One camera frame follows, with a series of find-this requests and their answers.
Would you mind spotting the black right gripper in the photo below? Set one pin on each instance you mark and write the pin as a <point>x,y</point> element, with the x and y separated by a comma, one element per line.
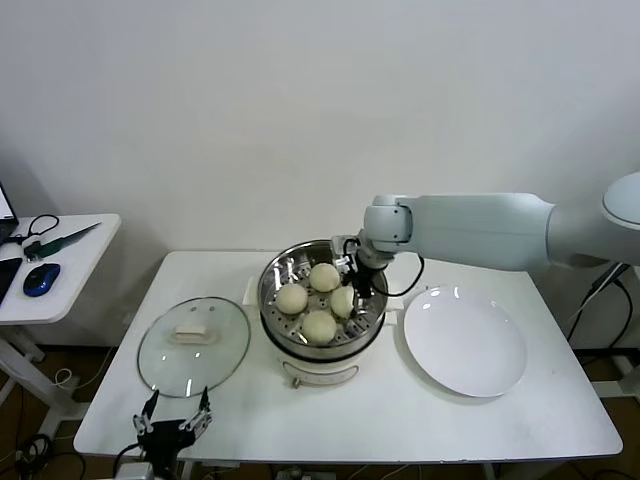
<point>372,262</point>

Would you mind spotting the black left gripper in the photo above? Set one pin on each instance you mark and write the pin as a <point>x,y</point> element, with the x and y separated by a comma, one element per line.
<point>165,436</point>

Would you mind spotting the white steamed baozi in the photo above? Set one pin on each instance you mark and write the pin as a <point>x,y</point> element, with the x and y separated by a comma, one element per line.
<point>341,301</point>
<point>324,277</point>
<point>292,299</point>
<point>319,327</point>

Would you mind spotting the round glass lid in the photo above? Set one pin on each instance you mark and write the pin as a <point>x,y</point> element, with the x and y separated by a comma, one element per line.
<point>200,360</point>

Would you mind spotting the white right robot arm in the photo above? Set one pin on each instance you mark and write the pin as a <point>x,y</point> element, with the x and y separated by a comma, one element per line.
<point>480,227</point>

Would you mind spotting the steel steamer basket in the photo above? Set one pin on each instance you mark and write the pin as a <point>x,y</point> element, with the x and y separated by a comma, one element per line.
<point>280,265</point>

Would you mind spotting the white electric cooker base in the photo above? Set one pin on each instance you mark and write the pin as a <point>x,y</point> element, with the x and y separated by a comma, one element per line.
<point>320,367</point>

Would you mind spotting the white round plate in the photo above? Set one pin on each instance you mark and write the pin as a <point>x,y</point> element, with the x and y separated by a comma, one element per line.
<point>465,345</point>

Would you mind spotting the white side desk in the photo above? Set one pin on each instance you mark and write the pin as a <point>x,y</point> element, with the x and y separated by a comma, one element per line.
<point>75,280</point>

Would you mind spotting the blue computer mouse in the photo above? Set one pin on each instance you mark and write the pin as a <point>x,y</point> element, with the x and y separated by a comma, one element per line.
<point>41,279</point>

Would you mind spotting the green pointed strip tool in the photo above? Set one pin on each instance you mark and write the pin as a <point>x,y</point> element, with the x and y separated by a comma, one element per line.
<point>60,243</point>

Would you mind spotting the black flat phone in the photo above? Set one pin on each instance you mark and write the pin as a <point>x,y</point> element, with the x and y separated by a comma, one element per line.
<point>7,277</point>

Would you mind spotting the open laptop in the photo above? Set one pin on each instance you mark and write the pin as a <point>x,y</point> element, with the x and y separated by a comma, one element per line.
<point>4,205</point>

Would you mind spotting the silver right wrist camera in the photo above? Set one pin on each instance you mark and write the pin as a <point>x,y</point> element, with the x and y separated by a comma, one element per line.
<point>340,250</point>

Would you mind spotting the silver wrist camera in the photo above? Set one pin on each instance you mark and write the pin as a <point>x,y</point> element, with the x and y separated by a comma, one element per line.
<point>135,471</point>
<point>340,250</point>

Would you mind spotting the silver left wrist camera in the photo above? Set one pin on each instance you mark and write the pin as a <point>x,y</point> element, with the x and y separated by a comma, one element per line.
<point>135,471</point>

